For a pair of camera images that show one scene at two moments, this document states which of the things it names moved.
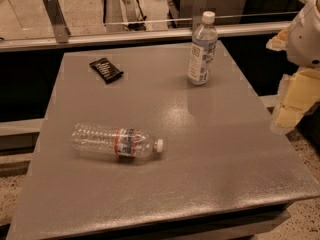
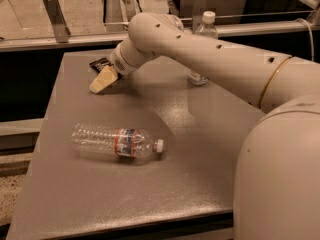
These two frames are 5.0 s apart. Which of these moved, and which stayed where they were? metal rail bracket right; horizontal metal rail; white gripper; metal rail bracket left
Moved: white gripper
Stayed: horizontal metal rail; metal rail bracket right; metal rail bracket left
